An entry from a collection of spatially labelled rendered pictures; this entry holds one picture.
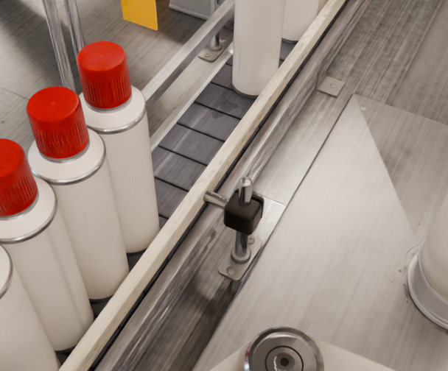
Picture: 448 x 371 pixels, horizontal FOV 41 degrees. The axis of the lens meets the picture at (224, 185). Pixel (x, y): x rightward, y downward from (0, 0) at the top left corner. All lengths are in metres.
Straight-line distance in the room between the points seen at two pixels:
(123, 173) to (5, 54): 0.44
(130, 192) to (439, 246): 0.24
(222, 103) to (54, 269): 0.33
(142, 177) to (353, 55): 0.45
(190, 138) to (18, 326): 0.31
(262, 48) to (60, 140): 0.31
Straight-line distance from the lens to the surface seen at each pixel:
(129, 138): 0.43
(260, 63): 0.65
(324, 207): 0.59
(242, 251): 0.58
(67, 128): 0.38
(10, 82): 0.82
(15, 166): 0.35
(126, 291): 0.49
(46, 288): 0.43
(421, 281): 0.53
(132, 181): 0.47
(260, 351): 0.30
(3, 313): 0.37
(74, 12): 0.51
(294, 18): 0.74
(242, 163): 0.62
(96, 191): 0.41
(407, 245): 0.58
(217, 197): 0.54
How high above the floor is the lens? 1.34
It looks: 50 degrees down
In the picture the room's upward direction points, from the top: 2 degrees clockwise
